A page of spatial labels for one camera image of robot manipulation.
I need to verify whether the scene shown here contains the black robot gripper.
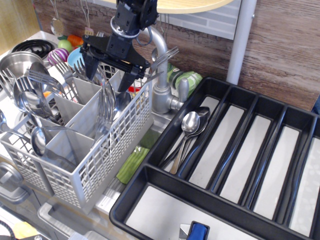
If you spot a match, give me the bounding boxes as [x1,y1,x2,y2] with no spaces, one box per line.
[80,34,151,92]

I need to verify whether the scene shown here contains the small steel spoon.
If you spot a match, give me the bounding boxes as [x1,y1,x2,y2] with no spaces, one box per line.
[92,65,108,102]

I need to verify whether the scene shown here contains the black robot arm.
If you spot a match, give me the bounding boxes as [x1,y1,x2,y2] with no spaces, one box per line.
[80,0,158,92]

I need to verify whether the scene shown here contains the steel spoon right compartment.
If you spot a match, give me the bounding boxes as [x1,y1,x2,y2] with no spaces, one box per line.
[113,91,132,121]

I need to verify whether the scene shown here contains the grey plastic cutlery basket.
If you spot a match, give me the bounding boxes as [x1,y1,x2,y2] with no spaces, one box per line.
[0,78,153,213]

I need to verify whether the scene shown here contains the large steel spoon left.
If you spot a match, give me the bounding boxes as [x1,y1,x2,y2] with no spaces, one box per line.
[14,78,50,127]

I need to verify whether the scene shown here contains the steel spoon front basket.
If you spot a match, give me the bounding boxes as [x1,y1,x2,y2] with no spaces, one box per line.
[30,126,76,172]

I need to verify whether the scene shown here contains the dark steel spoon in tray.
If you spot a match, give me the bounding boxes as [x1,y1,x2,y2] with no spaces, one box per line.
[158,106,210,168]

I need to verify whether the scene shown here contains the black cutlery tray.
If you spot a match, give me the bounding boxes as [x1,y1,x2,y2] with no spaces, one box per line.
[109,77,320,240]

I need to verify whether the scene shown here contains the steel fork cluster middle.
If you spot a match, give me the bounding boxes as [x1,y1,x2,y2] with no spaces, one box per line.
[91,80,116,148]

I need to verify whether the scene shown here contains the steel fork cluster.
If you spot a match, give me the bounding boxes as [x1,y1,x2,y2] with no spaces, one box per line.
[27,69,68,99]
[91,80,116,148]

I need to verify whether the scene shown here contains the red toy item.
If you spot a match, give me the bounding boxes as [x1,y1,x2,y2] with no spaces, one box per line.
[127,85,141,94]

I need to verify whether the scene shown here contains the steel fork back middle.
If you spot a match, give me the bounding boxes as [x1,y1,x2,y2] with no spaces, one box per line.
[73,58,91,82]

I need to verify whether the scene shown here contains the steel fork standing back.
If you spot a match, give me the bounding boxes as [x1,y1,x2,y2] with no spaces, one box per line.
[96,31,104,38]

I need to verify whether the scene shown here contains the light blue bowl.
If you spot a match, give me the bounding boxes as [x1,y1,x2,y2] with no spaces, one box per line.
[67,47,84,70]

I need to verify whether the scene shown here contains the steel fork back left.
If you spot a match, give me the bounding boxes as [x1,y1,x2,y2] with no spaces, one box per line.
[55,62,80,103]

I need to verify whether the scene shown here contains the hanging wooden spatula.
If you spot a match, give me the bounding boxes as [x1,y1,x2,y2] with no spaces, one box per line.
[84,1,94,36]

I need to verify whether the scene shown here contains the orange toy carrot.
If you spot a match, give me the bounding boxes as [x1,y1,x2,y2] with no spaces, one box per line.
[58,34,84,47]

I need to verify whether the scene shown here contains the purple toy onion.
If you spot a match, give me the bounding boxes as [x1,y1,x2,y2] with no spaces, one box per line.
[47,48,69,66]

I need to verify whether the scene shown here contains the green toy apple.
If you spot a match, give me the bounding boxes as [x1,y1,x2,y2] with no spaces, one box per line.
[57,39,74,53]

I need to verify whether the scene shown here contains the grey toy faucet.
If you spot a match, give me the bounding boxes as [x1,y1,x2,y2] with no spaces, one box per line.
[140,26,189,114]

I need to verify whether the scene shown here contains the green can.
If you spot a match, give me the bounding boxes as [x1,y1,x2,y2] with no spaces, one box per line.
[167,63,183,88]

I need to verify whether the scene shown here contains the steel fork left cluster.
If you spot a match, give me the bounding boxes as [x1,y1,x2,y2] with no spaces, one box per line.
[27,69,68,99]

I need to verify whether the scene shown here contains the hanging metal strainer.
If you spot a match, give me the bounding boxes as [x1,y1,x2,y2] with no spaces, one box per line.
[50,0,65,38]

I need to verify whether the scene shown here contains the black stove burner coil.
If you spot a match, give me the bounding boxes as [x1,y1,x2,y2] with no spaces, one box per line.
[11,39,55,60]

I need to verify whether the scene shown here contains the green toy cabbage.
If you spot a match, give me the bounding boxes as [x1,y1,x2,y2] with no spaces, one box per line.
[174,71,203,95]

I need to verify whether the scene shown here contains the steel pot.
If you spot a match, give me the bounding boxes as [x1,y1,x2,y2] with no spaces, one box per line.
[0,51,44,80]

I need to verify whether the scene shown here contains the green striped cloth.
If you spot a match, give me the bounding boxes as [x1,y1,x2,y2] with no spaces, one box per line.
[116,146,150,185]

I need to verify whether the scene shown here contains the white metal pole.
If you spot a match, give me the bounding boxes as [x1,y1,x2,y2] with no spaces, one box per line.
[226,0,257,85]

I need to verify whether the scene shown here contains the blue clip object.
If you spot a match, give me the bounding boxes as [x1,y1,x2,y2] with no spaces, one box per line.
[178,221,210,240]

